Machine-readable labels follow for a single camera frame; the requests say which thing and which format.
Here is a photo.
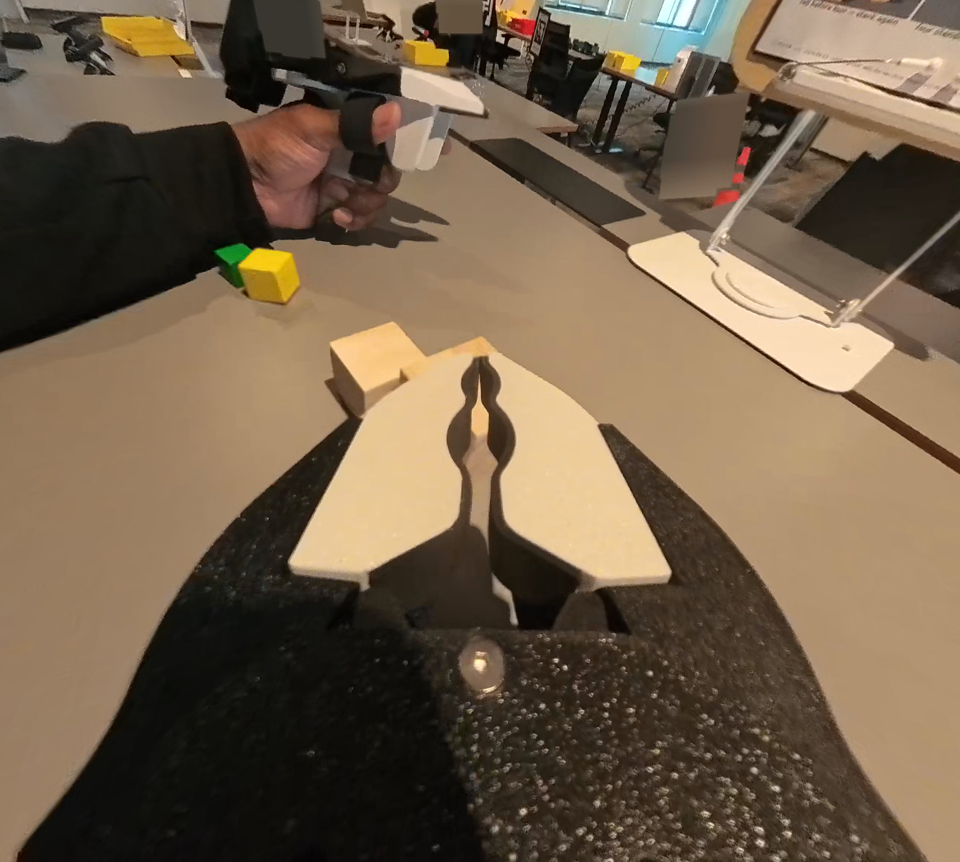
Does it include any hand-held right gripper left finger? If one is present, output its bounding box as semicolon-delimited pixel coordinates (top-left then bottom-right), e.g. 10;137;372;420
287;352;483;592

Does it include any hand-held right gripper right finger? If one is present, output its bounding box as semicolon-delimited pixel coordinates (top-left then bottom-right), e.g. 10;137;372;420
478;350;674;592

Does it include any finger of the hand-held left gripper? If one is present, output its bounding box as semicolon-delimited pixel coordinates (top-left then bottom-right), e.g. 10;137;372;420
390;76;490;173
408;63;481;162

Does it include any natural wooden cube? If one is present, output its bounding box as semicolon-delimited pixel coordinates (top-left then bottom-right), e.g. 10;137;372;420
399;337;498;473
330;322;426;418

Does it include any yellow wooden cube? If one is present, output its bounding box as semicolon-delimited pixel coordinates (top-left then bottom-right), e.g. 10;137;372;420
238;247;301;306

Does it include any green wooden cube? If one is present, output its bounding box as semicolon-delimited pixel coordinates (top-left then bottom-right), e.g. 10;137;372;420
213;243;256;289

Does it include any person's left forearm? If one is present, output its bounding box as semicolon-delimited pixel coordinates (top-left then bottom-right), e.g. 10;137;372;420
0;119;273;353

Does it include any person's left hand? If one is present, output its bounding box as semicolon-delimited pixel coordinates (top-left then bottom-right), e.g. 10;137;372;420
236;98;405;233

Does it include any black office chair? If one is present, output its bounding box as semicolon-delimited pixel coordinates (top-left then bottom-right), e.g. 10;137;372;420
525;22;605;121

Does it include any dark cloth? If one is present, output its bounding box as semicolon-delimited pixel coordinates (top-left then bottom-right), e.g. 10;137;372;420
221;0;354;113

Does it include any black desk mat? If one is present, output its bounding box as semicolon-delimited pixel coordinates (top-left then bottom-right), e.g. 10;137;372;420
471;138;646;227

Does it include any yellow plastic bin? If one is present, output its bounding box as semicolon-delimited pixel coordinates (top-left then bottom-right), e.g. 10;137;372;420
101;14;198;62

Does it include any white document stand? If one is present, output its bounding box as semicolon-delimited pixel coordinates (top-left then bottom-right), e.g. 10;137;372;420
628;0;960;394

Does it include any black device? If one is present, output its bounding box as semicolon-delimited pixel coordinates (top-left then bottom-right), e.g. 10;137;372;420
51;14;115;77

